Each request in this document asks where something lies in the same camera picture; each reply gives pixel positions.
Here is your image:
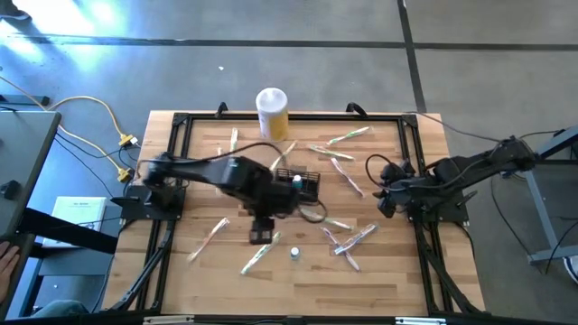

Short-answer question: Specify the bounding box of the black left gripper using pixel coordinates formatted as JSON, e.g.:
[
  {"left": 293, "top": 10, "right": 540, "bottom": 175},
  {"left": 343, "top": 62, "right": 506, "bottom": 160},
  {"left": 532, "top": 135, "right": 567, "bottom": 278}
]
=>
[{"left": 249, "top": 180, "right": 302, "bottom": 246}]

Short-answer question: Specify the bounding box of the black wire toothbrush caddy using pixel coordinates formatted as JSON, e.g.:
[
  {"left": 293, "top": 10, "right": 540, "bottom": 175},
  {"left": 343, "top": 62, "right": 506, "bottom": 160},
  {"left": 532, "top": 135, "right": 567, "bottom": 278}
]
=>
[{"left": 274, "top": 167, "right": 322, "bottom": 204}]

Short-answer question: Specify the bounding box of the purple toothbrush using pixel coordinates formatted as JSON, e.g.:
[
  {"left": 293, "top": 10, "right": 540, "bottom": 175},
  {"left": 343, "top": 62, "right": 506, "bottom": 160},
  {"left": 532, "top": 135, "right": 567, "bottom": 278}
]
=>
[
  {"left": 321, "top": 226, "right": 361, "bottom": 273},
  {"left": 330, "top": 156, "right": 367, "bottom": 199}
]

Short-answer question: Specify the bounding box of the blue toothbrush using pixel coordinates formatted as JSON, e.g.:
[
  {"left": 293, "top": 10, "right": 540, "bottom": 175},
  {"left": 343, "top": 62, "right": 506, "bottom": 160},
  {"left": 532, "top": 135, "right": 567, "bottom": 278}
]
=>
[{"left": 333, "top": 222, "right": 379, "bottom": 256}]

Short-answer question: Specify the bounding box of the orange toothbrush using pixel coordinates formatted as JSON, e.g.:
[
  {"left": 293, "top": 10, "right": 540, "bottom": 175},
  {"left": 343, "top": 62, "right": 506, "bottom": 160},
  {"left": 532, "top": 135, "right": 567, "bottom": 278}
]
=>
[{"left": 186, "top": 217, "right": 231, "bottom": 264}]

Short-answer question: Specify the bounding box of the yellow wipes canister white lid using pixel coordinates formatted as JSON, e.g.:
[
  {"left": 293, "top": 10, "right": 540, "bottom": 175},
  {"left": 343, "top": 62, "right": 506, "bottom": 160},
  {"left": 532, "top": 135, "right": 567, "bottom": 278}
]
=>
[{"left": 255, "top": 87, "right": 290, "bottom": 144}]

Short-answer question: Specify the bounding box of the blue-grey metal stand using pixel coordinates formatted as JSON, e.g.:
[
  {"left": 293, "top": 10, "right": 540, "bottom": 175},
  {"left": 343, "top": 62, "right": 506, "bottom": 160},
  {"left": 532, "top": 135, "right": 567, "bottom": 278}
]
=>
[{"left": 499, "top": 125, "right": 578, "bottom": 265}]

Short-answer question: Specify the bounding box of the person's white shoe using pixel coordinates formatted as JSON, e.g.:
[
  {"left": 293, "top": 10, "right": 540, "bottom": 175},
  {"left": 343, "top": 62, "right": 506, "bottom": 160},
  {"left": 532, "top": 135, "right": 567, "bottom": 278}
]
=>
[{"left": 563, "top": 255, "right": 578, "bottom": 285}]

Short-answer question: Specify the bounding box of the white booklet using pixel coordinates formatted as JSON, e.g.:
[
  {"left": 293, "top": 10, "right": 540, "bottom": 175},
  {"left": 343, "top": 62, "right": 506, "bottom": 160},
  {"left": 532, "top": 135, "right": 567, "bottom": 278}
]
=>
[{"left": 42, "top": 196, "right": 108, "bottom": 249}]

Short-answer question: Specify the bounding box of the black support beam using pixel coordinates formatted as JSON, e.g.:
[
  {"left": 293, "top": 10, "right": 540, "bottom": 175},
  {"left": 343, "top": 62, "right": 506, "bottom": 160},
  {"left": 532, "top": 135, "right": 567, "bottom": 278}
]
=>
[{"left": 17, "top": 207, "right": 119, "bottom": 255}]

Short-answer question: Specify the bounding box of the person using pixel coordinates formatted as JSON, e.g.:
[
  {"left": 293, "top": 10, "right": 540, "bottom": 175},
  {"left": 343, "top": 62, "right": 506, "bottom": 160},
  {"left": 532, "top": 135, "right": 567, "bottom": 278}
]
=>
[{"left": 31, "top": 299, "right": 90, "bottom": 318}]

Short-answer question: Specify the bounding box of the grey side table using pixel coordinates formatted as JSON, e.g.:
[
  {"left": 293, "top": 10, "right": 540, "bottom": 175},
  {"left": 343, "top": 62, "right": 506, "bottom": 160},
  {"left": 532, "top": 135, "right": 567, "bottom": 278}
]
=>
[{"left": 0, "top": 110, "right": 63, "bottom": 240}]

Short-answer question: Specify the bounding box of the small black device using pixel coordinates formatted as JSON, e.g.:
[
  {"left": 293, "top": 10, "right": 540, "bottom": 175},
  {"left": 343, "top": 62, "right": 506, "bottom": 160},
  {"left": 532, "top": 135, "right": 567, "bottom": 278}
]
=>
[{"left": 0, "top": 180, "right": 22, "bottom": 200}]

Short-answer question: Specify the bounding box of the black floor bar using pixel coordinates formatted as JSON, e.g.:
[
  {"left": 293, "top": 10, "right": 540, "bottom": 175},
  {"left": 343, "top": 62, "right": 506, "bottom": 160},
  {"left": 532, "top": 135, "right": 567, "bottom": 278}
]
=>
[{"left": 0, "top": 93, "right": 51, "bottom": 107}]

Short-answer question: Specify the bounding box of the person's hand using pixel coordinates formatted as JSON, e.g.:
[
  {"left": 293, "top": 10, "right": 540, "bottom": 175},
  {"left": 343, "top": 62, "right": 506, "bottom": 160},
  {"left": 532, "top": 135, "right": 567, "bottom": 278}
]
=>
[{"left": 0, "top": 241, "right": 22, "bottom": 304}]

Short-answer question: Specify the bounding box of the person's dark shoe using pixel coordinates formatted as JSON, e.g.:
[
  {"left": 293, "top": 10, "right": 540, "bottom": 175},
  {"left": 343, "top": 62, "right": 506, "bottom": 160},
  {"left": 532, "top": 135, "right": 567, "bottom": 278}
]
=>
[{"left": 0, "top": 0, "right": 33, "bottom": 22}]

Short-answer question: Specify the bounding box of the black aluminium table frame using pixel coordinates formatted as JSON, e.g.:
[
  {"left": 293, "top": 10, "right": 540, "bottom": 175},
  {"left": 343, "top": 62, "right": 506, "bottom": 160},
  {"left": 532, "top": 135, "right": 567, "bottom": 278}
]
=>
[{"left": 107, "top": 111, "right": 488, "bottom": 317}]

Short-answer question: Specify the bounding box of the silver aluminium extrusion post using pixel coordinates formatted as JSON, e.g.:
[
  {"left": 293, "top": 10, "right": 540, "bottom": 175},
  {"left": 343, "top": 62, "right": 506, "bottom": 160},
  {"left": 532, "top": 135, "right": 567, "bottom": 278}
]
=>
[
  {"left": 143, "top": 315, "right": 195, "bottom": 325},
  {"left": 395, "top": 317, "right": 448, "bottom": 325}
]

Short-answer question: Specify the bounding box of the yellow extension cord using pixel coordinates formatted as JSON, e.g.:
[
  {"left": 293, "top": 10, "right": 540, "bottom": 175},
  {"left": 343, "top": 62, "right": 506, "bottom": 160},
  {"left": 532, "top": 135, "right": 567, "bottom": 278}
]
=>
[
  {"left": 56, "top": 124, "right": 135, "bottom": 184},
  {"left": 0, "top": 75, "right": 140, "bottom": 148}
]

